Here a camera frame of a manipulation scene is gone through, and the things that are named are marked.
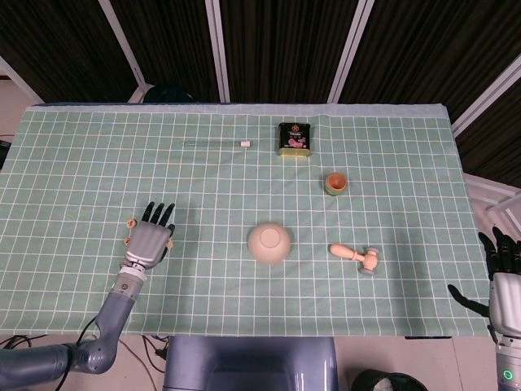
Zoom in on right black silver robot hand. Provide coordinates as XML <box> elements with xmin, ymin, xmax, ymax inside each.
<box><xmin>447</xmin><ymin>226</ymin><xmax>521</xmax><ymax>338</ymax></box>

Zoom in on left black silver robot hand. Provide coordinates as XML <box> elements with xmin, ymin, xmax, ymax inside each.
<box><xmin>124</xmin><ymin>201</ymin><xmax>177</xmax><ymax>271</ymax></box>

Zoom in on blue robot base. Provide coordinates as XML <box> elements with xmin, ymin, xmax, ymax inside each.
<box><xmin>162</xmin><ymin>336</ymin><xmax>339</xmax><ymax>391</ymax></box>

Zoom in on green white checked tablecloth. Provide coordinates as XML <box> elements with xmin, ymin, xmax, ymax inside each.
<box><xmin>0</xmin><ymin>103</ymin><xmax>492</xmax><ymax>338</ymax></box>

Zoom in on beige upturned bowl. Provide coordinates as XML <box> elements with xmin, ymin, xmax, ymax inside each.
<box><xmin>247</xmin><ymin>221</ymin><xmax>292</xmax><ymax>266</ymax></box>

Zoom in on wooden toy hammer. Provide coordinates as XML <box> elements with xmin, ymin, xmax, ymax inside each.
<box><xmin>329</xmin><ymin>243</ymin><xmax>383</xmax><ymax>279</ymax></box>

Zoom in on black waste bin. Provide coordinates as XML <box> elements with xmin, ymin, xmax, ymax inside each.
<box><xmin>350</xmin><ymin>368</ymin><xmax>428</xmax><ymax>391</ymax></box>

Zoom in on black bag behind table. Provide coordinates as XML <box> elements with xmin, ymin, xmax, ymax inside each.
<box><xmin>142</xmin><ymin>84</ymin><xmax>196</xmax><ymax>104</ymax></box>

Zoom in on black yellow tin can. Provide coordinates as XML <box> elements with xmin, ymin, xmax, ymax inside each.
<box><xmin>278</xmin><ymin>121</ymin><xmax>315</xmax><ymax>159</ymax></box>

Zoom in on orange green toy cup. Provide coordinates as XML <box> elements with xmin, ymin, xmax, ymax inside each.
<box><xmin>324</xmin><ymin>171</ymin><xmax>349</xmax><ymax>197</ymax></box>

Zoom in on black cable with plug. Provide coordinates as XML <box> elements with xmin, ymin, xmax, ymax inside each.
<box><xmin>121</xmin><ymin>334</ymin><xmax>170</xmax><ymax>374</ymax></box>

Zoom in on white frame foot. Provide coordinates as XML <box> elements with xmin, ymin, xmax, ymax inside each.
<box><xmin>462</xmin><ymin>173</ymin><xmax>521</xmax><ymax>230</ymax></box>

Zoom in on black floor cable bundle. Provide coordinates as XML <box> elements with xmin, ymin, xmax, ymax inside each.
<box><xmin>0</xmin><ymin>334</ymin><xmax>49</xmax><ymax>351</ymax></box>

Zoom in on white partition frame post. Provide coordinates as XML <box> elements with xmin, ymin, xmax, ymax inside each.
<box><xmin>204</xmin><ymin>0</ymin><xmax>231</xmax><ymax>103</ymax></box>
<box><xmin>451</xmin><ymin>52</ymin><xmax>521</xmax><ymax>138</ymax></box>
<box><xmin>327</xmin><ymin>0</ymin><xmax>375</xmax><ymax>103</ymax></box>
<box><xmin>97</xmin><ymin>0</ymin><xmax>152</xmax><ymax>103</ymax></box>
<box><xmin>0</xmin><ymin>55</ymin><xmax>44</xmax><ymax>107</ymax></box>

